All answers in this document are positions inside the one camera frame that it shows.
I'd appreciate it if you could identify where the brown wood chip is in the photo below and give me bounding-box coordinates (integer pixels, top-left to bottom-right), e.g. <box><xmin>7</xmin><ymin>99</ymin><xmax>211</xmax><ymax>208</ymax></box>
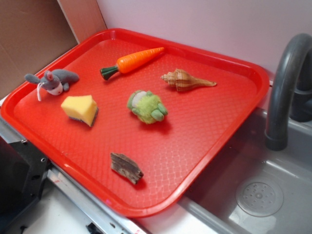
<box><xmin>110</xmin><ymin>153</ymin><xmax>144</xmax><ymax>185</ymax></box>

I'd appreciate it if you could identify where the green plush frog toy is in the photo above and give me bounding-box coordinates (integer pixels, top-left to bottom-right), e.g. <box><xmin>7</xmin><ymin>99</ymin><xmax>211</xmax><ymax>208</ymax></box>
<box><xmin>127</xmin><ymin>90</ymin><xmax>168</xmax><ymax>124</ymax></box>

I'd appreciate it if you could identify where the red plastic tray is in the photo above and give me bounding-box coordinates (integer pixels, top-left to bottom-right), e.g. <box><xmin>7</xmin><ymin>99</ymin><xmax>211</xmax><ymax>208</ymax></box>
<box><xmin>1</xmin><ymin>29</ymin><xmax>269</xmax><ymax>217</ymax></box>

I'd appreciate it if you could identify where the striped conch seashell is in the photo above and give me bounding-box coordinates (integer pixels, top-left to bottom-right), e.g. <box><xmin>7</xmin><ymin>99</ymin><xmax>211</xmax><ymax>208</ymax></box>
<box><xmin>160</xmin><ymin>69</ymin><xmax>217</xmax><ymax>92</ymax></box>

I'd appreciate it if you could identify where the orange toy carrot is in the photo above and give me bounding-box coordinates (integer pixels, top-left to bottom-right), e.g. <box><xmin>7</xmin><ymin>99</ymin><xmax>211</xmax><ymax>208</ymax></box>
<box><xmin>100</xmin><ymin>47</ymin><xmax>165</xmax><ymax>80</ymax></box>

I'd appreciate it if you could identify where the yellow sponge piece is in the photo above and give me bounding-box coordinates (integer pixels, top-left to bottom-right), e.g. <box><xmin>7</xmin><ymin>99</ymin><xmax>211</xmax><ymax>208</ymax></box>
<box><xmin>61</xmin><ymin>95</ymin><xmax>98</xmax><ymax>127</ymax></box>

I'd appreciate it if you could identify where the grey plush mouse toy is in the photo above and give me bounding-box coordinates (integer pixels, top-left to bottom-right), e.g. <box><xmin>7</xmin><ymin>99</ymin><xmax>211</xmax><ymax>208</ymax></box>
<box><xmin>24</xmin><ymin>69</ymin><xmax>79</xmax><ymax>101</ymax></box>

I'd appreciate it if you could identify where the grey plastic sink basin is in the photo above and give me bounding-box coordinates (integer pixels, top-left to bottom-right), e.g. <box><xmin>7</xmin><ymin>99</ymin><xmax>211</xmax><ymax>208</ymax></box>
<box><xmin>179</xmin><ymin>109</ymin><xmax>312</xmax><ymax>234</ymax></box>

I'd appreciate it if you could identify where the grey plastic faucet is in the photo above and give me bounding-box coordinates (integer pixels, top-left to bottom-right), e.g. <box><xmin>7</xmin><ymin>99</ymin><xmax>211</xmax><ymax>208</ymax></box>
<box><xmin>265</xmin><ymin>33</ymin><xmax>312</xmax><ymax>151</ymax></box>

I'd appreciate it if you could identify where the brown cardboard panel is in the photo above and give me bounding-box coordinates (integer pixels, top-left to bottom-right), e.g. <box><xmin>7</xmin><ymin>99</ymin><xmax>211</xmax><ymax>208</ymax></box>
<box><xmin>0</xmin><ymin>0</ymin><xmax>107</xmax><ymax>98</ymax></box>

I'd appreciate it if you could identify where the black metal bracket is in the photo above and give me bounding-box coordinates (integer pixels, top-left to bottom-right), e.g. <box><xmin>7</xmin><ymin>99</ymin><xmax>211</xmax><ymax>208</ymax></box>
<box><xmin>0</xmin><ymin>139</ymin><xmax>50</xmax><ymax>234</ymax></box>

